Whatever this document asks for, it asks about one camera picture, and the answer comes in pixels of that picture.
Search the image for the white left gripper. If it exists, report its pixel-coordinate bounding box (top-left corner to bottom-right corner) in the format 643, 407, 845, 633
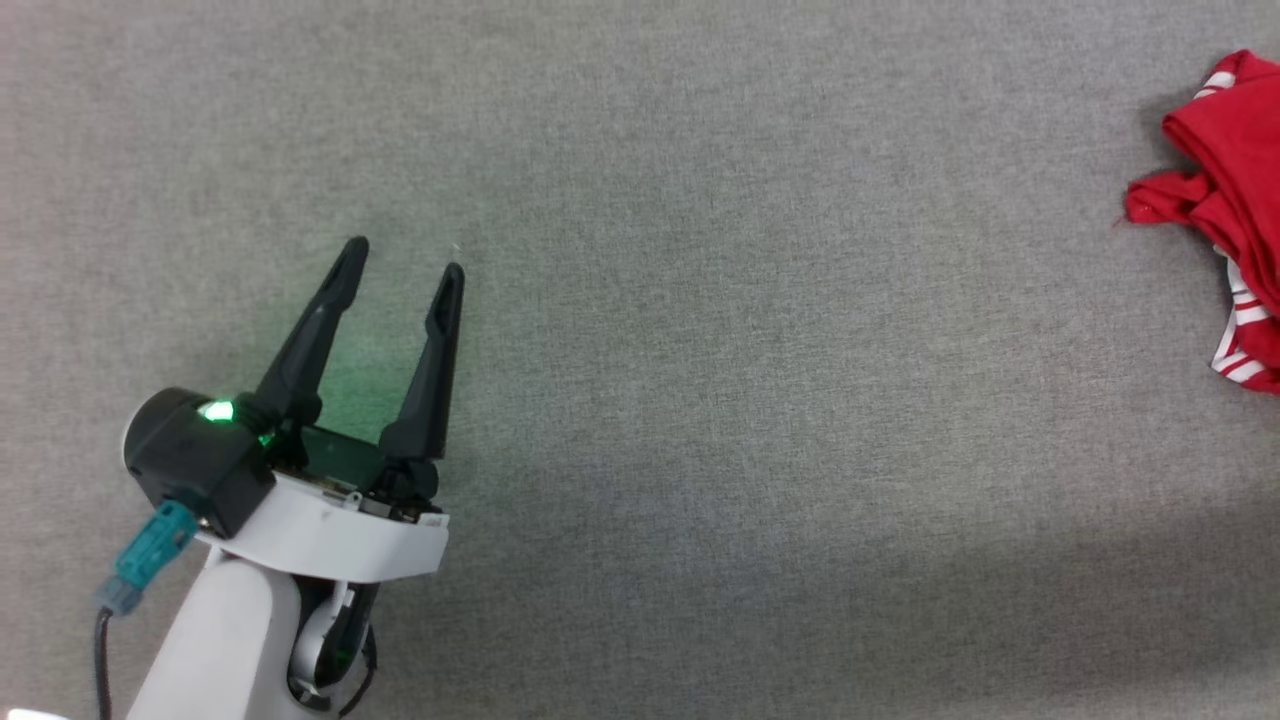
195, 236, 467, 585

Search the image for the red and white garment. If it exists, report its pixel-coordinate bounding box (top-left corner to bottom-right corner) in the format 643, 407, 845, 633
1114, 48, 1280, 397

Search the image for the black cable with teal plug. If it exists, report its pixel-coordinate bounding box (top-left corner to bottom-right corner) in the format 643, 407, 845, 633
93, 500, 200, 720

